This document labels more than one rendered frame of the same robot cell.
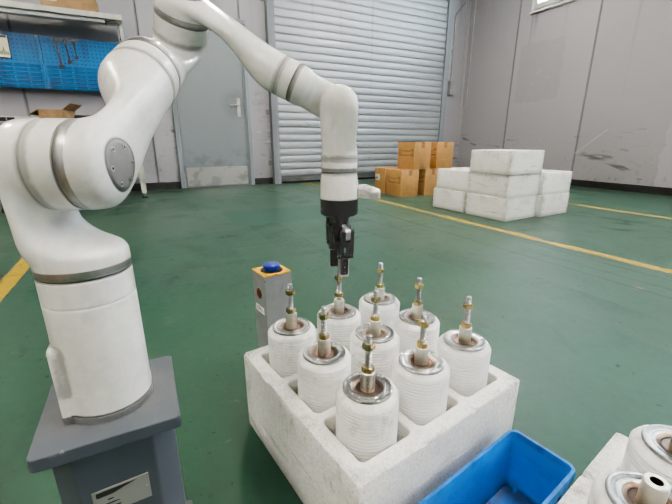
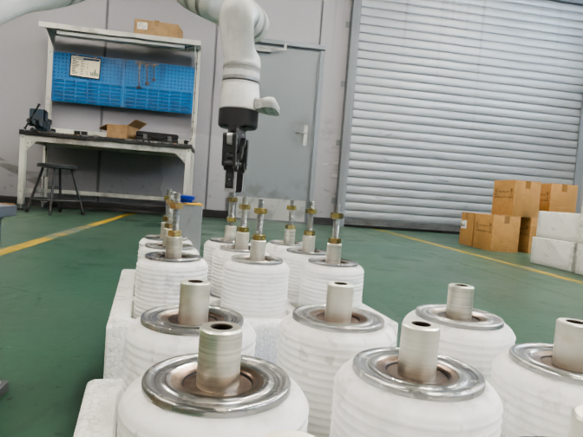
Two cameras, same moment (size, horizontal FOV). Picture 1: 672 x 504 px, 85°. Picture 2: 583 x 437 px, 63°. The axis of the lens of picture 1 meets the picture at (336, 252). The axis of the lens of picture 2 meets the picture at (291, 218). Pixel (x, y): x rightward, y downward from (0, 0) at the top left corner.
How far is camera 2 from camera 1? 49 cm
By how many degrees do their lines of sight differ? 23
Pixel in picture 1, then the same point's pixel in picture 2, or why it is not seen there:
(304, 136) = (379, 172)
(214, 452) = (63, 367)
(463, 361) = (314, 275)
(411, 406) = (227, 301)
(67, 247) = not seen: outside the picture
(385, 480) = not seen: hidden behind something
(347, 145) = (242, 50)
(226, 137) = (286, 166)
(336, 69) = (429, 98)
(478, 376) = not seen: hidden behind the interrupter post
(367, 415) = (149, 268)
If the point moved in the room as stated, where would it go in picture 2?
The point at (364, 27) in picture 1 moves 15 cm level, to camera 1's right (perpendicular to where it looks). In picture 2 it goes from (468, 52) to (481, 52)
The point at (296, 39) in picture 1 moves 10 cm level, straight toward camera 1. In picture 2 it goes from (382, 65) to (381, 62)
